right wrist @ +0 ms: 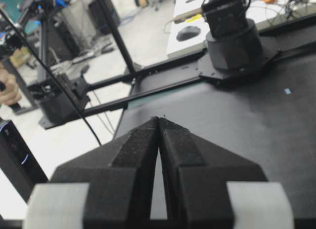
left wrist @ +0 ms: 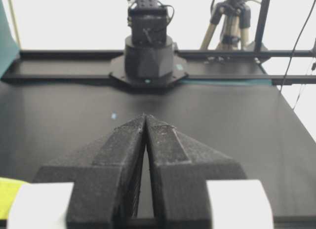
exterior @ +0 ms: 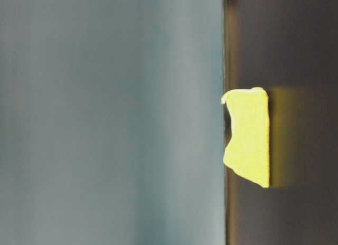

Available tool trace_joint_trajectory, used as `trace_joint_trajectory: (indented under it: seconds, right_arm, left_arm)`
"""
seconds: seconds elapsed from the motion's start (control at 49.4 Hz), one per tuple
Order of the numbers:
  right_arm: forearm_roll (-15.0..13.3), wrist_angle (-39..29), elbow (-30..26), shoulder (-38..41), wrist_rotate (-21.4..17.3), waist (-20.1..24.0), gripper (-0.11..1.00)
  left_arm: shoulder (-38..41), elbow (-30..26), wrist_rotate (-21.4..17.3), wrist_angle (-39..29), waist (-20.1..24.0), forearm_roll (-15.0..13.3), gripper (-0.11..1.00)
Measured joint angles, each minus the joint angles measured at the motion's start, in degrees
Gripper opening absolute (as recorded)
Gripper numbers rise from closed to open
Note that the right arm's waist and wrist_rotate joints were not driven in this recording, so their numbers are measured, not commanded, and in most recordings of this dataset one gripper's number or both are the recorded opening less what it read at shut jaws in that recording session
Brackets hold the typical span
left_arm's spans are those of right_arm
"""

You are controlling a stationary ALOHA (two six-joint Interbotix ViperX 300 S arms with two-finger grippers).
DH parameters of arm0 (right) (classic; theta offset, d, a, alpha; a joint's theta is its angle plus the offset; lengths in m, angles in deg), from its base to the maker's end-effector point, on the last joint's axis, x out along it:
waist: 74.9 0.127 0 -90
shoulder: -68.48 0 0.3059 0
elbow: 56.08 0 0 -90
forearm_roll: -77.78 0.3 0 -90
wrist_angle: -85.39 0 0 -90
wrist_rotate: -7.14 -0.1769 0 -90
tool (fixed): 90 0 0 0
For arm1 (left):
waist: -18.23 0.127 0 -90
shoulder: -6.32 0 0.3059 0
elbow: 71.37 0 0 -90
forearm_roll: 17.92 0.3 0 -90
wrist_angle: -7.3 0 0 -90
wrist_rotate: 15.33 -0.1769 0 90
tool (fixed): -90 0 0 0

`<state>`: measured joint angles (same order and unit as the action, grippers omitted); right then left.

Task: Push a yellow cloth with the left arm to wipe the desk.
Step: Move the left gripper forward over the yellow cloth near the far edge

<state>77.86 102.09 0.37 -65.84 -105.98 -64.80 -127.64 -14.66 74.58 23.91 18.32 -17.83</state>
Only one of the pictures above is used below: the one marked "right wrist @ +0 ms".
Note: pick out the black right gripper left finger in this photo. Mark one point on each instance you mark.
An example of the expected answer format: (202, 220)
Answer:
(109, 187)

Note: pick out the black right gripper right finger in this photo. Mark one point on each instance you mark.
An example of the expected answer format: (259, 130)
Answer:
(210, 187)

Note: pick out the second black robot base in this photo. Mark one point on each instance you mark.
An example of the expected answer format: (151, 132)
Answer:
(54, 104)

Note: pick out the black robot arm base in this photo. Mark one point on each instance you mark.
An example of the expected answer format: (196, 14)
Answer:
(235, 49)

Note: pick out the white side desk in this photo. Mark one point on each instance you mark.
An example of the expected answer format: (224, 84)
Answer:
(196, 23)

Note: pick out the person's hand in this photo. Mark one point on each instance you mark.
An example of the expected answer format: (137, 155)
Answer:
(11, 94)

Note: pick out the black computer mouse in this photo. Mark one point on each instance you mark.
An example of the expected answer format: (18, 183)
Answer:
(188, 32)

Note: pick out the black metal frame rail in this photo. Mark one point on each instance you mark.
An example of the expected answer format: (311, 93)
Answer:
(157, 78)

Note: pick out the black camera device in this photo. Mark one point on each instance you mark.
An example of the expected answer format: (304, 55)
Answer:
(17, 161)

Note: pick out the black upright frame post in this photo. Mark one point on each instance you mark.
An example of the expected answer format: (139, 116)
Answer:
(116, 35)

